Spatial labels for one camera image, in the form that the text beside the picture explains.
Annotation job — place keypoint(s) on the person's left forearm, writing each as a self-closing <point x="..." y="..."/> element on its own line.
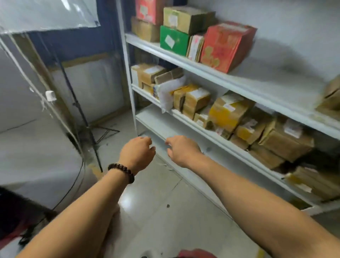
<point x="79" y="220"/>

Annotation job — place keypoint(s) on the white metal shelf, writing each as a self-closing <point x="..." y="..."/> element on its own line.
<point x="239" y="82"/>

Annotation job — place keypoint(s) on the person's red trouser leg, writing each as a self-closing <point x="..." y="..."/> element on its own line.
<point x="196" y="253"/>

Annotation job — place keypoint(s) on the person's right hand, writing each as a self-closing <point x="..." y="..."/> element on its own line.
<point x="186" y="151"/>

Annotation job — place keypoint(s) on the white paper sheet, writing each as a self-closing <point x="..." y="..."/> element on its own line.
<point x="47" y="16"/>

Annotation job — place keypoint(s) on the pink red box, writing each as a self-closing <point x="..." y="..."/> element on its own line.
<point x="150" y="10"/>

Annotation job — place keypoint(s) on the black tripod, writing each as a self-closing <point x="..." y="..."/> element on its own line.
<point x="79" y="111"/>

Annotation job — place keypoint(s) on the red printed cardboard box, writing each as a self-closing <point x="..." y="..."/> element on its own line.
<point x="225" y="47"/>

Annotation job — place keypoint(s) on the row of parcels shelf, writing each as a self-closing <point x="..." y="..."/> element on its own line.
<point x="284" y="143"/>

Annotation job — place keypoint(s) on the dark green cardboard box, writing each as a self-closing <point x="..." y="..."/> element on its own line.
<point x="188" y="18"/>

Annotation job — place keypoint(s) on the plain green cardboard box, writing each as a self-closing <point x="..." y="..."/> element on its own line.
<point x="178" y="42"/>

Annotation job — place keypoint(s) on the small brown box green print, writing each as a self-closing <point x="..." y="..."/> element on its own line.
<point x="332" y="101"/>

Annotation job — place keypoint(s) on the person's right forearm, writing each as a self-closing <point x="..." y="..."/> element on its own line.
<point x="265" y="212"/>

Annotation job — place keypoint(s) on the person's left hand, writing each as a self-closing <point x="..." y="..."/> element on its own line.
<point x="138" y="154"/>

